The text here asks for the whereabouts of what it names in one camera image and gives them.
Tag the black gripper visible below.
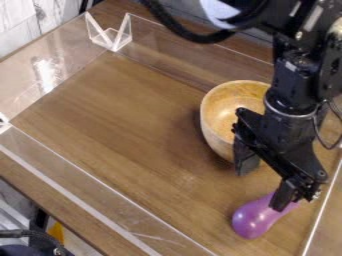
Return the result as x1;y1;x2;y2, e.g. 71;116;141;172
233;107;329;212

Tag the purple toy eggplant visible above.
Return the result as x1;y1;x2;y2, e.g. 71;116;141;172
232;194;300;240

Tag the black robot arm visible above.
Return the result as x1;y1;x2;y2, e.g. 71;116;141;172
201;0;342;211

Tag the brown wooden bowl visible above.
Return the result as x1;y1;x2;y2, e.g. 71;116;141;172
201;80;270;163

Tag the clear acrylic tray wall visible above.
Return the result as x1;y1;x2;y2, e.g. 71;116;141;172
0;3;342;256

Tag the black cable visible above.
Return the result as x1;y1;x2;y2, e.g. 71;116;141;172
140;0;238;44

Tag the clear acrylic corner bracket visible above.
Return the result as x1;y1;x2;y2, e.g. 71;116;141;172
85;13;133;52

